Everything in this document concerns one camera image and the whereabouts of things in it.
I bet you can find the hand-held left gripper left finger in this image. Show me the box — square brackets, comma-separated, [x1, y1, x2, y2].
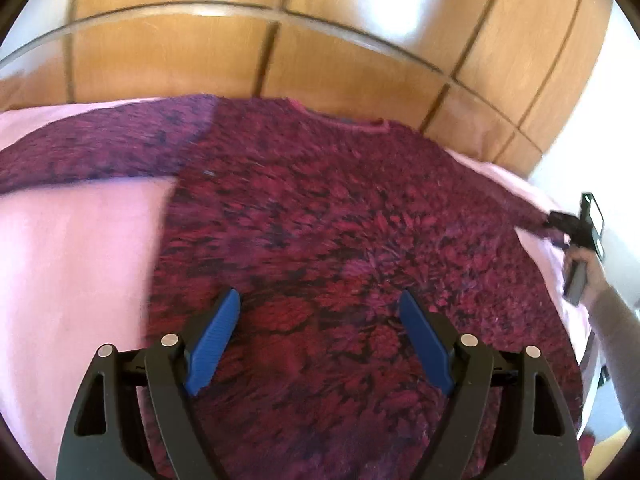
[56, 287, 242, 480]

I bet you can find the person's right forearm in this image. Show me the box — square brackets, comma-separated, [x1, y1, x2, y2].
[584, 282, 640, 428]

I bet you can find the pink bed sheet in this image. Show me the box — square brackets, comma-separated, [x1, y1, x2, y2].
[0, 99, 593, 480]

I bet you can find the maroon knit sweater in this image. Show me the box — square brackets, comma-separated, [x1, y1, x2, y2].
[0, 94, 596, 480]

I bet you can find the person's right hand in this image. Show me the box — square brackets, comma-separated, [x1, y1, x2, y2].
[570, 249, 612, 307]

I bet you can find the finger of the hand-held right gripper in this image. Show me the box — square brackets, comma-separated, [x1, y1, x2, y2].
[546, 211, 580, 250]

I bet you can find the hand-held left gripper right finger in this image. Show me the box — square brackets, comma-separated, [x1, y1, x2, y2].
[398, 290, 585, 480]

